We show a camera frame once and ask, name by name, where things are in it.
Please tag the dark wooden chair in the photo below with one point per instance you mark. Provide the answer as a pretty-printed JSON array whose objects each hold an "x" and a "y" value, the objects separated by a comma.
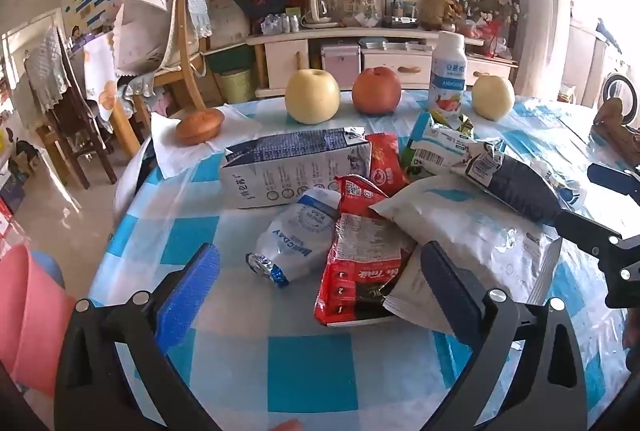
[{"x": 75, "y": 126}]

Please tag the white blue pouch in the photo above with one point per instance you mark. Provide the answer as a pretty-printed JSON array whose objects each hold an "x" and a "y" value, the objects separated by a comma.
[{"x": 295, "y": 236}]

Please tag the red apple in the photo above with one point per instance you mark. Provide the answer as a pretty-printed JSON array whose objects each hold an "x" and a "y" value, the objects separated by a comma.
[{"x": 376, "y": 91}]

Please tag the blue rounded object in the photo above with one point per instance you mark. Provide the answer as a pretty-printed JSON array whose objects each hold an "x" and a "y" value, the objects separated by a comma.
[{"x": 50, "y": 268}]

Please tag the grey lace cloth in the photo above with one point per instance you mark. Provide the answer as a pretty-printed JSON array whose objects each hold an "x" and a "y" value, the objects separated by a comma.
[{"x": 45, "y": 66}]

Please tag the green wastebasket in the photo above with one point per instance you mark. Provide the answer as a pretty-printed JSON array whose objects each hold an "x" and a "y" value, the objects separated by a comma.
[{"x": 235, "y": 86}]

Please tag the white printed chair cloth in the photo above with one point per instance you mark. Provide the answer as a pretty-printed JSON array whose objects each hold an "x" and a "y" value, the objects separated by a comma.
[{"x": 145, "y": 21}]

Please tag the white flower bunch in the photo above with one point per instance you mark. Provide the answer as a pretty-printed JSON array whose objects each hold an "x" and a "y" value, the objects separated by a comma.
[{"x": 490, "y": 6}]

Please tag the cream television cabinet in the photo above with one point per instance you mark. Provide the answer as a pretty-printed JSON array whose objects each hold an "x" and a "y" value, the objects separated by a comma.
[{"x": 280, "y": 61}]

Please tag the white napkin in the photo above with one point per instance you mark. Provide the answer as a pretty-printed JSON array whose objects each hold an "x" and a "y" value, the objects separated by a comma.
[{"x": 170, "y": 156}]

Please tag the pink storage box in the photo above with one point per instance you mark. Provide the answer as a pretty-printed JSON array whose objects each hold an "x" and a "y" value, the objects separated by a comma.
[{"x": 340, "y": 68}]

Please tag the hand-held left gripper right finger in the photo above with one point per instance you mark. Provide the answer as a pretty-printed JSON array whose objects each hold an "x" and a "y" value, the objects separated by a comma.
[{"x": 445, "y": 281}]

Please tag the brown paper bag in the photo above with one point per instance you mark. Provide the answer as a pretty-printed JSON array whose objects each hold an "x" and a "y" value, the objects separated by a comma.
[{"x": 617, "y": 131}]

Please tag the large silver white bag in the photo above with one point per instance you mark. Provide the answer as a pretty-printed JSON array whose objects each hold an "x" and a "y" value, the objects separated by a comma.
[{"x": 475, "y": 226}]

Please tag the white curtain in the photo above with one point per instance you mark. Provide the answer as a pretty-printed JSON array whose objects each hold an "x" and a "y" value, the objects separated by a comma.
[{"x": 542, "y": 11}]

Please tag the dark blue snack bag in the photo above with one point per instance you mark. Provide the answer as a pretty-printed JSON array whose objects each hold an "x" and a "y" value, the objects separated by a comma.
[{"x": 520, "y": 186}]

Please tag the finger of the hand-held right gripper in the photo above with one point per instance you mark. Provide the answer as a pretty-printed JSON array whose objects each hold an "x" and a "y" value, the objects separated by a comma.
[
  {"x": 617, "y": 186},
  {"x": 585, "y": 231}
]

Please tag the yellow wrapped item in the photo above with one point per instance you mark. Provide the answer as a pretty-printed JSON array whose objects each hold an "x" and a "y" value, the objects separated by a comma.
[{"x": 437, "y": 11}]

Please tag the red snack wrapper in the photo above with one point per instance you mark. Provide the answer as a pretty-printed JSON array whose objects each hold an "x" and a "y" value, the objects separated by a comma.
[{"x": 387, "y": 166}]

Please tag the white sack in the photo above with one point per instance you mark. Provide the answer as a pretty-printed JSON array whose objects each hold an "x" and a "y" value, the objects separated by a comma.
[{"x": 227, "y": 23}]

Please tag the brown muffin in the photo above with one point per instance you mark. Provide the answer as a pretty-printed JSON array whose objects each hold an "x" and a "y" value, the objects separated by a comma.
[{"x": 200, "y": 126}]

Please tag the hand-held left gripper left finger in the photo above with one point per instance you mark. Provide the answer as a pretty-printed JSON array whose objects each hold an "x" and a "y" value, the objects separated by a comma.
[{"x": 192, "y": 291}]

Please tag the green white packet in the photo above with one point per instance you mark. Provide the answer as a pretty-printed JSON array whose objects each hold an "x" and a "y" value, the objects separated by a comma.
[{"x": 435, "y": 148}]

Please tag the electric kettle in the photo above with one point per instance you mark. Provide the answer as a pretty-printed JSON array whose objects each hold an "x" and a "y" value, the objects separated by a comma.
[{"x": 319, "y": 8}]

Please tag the green foil wrapper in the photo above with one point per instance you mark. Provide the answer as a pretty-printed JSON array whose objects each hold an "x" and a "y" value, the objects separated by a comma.
[{"x": 462, "y": 123}]

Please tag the red bag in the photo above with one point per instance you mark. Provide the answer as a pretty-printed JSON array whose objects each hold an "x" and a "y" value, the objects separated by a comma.
[{"x": 490, "y": 38}]

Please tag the dark blue milk carton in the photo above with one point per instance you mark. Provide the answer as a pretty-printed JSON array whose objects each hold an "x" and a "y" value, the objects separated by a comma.
[{"x": 295, "y": 166}]

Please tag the small yellow apple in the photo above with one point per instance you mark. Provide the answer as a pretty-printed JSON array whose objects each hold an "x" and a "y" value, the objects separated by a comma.
[{"x": 493, "y": 97}]

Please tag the white orange printed tablecloth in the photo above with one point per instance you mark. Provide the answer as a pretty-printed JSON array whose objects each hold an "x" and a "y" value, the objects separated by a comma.
[{"x": 100, "y": 76}]

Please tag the person's right hand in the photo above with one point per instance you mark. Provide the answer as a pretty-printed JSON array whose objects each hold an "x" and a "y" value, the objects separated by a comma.
[{"x": 632, "y": 338}]

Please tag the pack of small bottles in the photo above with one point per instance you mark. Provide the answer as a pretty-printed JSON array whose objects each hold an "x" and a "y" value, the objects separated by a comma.
[{"x": 280, "y": 23}]

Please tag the large yellow apple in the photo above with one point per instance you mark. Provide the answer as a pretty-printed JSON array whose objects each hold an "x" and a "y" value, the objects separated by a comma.
[{"x": 312, "y": 96}]

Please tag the washing machine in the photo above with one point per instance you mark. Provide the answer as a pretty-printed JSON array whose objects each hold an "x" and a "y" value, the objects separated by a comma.
[{"x": 617, "y": 83}]

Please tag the pink bin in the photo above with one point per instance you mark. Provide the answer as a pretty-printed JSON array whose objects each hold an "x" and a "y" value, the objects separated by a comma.
[{"x": 30, "y": 321}]

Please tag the light blue knitted cloth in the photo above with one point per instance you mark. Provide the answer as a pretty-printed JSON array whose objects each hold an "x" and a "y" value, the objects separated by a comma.
[{"x": 196, "y": 8}]

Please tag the white yogurt bottle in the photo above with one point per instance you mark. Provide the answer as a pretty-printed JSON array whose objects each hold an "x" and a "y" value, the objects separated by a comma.
[{"x": 446, "y": 81}]

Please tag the red noodle packet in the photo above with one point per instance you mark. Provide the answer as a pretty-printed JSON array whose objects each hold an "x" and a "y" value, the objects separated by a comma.
[{"x": 360, "y": 251}]

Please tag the blue checkered tablecloth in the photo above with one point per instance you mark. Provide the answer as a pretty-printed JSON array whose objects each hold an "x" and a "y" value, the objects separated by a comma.
[{"x": 250, "y": 351}]

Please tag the white fabric covered seat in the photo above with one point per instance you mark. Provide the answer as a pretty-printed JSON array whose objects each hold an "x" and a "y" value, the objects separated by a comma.
[{"x": 127, "y": 181}]

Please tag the clear wrapper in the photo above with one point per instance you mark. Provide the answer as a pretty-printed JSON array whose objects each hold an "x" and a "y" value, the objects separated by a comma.
[{"x": 565, "y": 191}]

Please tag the light wooden chair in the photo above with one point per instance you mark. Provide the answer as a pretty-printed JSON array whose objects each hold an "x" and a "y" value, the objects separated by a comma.
[{"x": 187, "y": 61}]

